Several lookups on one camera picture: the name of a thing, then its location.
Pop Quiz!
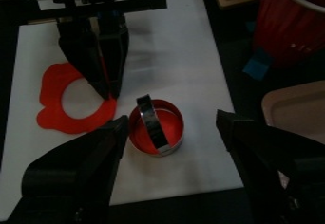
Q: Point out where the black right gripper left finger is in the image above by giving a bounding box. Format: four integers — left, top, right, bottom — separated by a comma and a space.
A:
5, 114, 132, 224

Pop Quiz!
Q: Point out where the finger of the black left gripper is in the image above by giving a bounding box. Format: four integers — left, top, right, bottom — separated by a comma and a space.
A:
98, 11, 132, 99
57, 14, 113, 101

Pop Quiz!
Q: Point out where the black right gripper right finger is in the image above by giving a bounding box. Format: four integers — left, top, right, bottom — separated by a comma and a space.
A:
215, 108, 325, 224

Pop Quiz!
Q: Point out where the red dough ring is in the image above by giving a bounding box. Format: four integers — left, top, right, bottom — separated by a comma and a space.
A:
37, 62, 118, 135

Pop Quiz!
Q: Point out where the round metal dough cutter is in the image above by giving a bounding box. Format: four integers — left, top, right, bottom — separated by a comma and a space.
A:
128, 94, 186, 158

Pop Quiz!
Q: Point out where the red dough disc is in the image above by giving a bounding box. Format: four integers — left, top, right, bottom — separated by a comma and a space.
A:
133, 107, 185, 155

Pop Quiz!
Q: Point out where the white cutting board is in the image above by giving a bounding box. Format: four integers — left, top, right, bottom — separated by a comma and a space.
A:
0, 0, 245, 221

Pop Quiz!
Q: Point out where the beige plastic tray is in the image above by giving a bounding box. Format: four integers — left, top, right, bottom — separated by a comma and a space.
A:
261, 80, 325, 188

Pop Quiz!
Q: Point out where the red cup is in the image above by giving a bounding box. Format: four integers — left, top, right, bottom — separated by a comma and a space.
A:
253, 0, 325, 69

